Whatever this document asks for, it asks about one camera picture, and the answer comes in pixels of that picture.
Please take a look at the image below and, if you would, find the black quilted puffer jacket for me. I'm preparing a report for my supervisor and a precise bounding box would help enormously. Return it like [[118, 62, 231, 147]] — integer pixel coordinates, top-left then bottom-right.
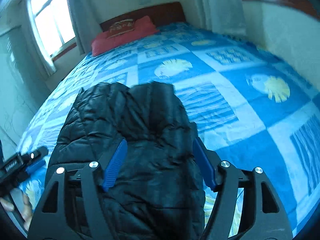
[[46, 82, 205, 239]]

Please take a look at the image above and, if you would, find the person left hand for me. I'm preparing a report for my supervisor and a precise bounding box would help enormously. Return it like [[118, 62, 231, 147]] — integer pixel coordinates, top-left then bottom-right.
[[1, 189, 33, 232]]

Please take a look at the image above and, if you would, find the blue patterned bed sheet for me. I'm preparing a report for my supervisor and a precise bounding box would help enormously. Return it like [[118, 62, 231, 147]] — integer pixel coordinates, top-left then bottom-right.
[[18, 23, 319, 235]]

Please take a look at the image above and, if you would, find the white glass wardrobe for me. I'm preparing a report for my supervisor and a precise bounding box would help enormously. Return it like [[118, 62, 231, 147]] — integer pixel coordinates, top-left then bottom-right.
[[1, 27, 50, 158]]

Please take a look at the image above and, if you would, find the small dark red cushion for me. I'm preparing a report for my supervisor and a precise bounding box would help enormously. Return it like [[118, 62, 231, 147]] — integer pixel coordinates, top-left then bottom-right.
[[107, 19, 135, 38]]

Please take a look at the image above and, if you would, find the grey curtain left of headboard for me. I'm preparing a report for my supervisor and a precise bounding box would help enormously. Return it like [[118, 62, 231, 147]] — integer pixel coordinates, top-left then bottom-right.
[[67, 0, 102, 55]]

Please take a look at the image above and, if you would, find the red pillow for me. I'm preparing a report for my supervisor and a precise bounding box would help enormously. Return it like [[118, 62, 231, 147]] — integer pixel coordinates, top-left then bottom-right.
[[91, 16, 159, 56]]

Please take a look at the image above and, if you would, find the dark wooden headboard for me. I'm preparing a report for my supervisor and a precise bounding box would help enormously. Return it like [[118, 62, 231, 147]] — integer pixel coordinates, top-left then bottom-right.
[[100, 2, 186, 31]]

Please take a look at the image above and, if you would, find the grey curtain right of bed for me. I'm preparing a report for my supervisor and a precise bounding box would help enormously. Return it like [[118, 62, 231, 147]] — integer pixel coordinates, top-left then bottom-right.
[[195, 0, 247, 38]]

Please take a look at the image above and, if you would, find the left window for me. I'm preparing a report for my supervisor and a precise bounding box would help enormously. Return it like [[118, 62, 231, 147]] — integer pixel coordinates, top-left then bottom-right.
[[24, 0, 77, 77]]

